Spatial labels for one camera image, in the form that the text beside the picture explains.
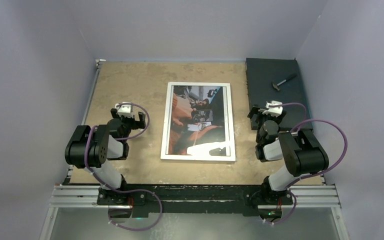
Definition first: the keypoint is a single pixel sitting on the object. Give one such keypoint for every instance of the black foam block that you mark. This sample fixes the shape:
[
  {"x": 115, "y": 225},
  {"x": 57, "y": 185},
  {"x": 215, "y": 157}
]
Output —
[{"x": 261, "y": 72}]

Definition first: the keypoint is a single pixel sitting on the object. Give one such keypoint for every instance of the white wooden picture frame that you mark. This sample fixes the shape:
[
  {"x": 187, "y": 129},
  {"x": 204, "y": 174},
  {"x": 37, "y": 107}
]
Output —
[{"x": 198, "y": 158}]

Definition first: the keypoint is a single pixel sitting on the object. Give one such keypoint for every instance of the aluminium rail frame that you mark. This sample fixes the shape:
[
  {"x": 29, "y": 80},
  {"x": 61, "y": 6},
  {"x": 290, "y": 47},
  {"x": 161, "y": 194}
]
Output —
[{"x": 74, "y": 214}]

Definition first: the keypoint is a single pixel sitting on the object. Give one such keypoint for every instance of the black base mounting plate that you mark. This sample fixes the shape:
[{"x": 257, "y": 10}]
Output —
[{"x": 247, "y": 200}]

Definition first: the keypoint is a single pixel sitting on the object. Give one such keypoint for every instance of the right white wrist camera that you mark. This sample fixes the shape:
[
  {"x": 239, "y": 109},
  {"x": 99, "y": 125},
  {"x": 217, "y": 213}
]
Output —
[{"x": 273, "y": 108}]

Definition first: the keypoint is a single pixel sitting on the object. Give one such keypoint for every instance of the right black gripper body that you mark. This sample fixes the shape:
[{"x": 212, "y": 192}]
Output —
[{"x": 261, "y": 118}]

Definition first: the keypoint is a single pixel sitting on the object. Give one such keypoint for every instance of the small hammer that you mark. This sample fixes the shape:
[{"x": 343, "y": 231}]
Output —
[{"x": 276, "y": 85}]

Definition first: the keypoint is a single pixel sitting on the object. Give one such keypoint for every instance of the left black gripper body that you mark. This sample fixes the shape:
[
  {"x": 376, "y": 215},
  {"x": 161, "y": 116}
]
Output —
[{"x": 129, "y": 123}]

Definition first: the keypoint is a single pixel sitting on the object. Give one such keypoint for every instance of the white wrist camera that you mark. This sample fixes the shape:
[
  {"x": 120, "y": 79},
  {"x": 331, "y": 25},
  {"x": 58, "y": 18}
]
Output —
[
  {"x": 273, "y": 108},
  {"x": 124, "y": 109}
]

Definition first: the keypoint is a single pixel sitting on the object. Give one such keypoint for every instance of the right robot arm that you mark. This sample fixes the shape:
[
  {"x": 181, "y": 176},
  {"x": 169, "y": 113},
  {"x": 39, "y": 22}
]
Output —
[{"x": 301, "y": 152}]

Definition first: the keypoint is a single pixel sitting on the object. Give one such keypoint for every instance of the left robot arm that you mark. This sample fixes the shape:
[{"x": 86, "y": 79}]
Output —
[{"x": 93, "y": 147}]

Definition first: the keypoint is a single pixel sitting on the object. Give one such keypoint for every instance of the printed photo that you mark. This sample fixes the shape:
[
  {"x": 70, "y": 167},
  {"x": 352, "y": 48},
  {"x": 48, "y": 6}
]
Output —
[{"x": 197, "y": 121}]

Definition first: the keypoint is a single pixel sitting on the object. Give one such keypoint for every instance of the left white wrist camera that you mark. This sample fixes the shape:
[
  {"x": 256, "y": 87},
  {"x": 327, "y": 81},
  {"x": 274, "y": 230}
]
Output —
[{"x": 124, "y": 109}]

